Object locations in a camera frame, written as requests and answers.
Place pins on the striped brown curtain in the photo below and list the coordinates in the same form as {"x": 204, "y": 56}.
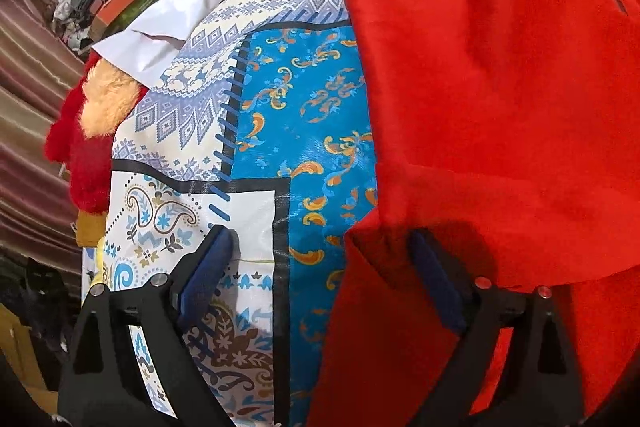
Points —
{"x": 30, "y": 107}

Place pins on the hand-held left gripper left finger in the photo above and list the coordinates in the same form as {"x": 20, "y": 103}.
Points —
{"x": 210, "y": 267}

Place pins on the red and peach plush cloth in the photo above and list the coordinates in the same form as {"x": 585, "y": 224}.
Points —
{"x": 90, "y": 167}

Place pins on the dark cloth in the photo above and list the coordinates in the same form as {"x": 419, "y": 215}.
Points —
{"x": 45, "y": 297}

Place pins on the patchwork printed bed sheet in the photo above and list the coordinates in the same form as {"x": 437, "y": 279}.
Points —
{"x": 300, "y": 107}

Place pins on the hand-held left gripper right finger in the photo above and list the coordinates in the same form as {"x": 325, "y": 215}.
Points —
{"x": 440, "y": 277}

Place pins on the green bag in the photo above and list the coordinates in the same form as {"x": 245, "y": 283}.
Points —
{"x": 132, "y": 14}

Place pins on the orange box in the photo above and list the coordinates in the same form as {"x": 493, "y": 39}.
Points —
{"x": 117, "y": 2}

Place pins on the red garment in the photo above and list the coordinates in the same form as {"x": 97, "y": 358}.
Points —
{"x": 475, "y": 107}

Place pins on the white cloth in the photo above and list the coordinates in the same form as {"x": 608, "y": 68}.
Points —
{"x": 165, "y": 27}

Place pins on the cardboard box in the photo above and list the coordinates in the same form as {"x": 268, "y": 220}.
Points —
{"x": 20, "y": 347}

